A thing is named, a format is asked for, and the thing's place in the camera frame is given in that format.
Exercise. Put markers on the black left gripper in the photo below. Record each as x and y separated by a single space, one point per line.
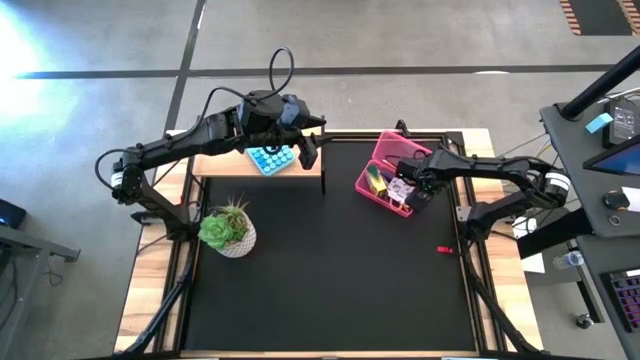
265 112

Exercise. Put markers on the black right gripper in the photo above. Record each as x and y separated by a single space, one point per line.
425 172

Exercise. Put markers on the yellow crayon box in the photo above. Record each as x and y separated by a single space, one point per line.
376 181

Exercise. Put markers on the small red clip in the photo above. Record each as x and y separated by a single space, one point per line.
444 249

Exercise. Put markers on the pink translucent plastic pencil case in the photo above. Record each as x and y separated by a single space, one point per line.
392 150

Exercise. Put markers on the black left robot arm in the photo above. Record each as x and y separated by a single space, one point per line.
190 142

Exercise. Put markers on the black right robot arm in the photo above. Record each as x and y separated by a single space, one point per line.
490 165

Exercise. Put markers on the teal desk calculator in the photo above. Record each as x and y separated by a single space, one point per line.
272 162

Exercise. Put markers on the wooden shelf black metal legs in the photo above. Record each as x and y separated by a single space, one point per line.
220 165

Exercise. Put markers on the white triangle-patterned plant pot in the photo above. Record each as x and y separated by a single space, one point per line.
245 245

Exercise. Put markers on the white paper sheet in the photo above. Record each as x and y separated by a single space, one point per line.
632 199
535 262

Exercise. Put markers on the black table mat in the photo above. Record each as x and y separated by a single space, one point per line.
325 290

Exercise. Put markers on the green artificial succulent plant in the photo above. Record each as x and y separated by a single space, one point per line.
216 231

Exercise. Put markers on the clear water bottle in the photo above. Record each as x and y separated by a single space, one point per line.
567 260

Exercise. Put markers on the dark gray side desk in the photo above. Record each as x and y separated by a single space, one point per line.
575 150

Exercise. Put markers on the black computer mouse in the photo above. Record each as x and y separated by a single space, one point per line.
615 200

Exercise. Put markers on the light blue block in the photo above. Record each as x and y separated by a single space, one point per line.
599 123

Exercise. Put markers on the black caster wheel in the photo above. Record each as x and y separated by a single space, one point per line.
584 321

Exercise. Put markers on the black flat screen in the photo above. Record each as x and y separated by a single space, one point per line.
622 160

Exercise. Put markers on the black slanted pole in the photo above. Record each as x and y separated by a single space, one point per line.
600 82

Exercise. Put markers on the black power adapter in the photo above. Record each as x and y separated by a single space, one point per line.
622 122

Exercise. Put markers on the black keyboard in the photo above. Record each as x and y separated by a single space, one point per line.
627 300

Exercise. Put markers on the black mat orange striped edge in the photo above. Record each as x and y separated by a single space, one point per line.
600 17

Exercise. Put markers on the black device blue light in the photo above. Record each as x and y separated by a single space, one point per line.
12 212

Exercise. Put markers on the black aluminium table frame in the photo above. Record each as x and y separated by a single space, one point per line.
497 307

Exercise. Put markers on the black clamp mount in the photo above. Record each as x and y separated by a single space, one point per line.
147 216

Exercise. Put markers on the gray metal desk frame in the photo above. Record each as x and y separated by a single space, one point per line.
30 240

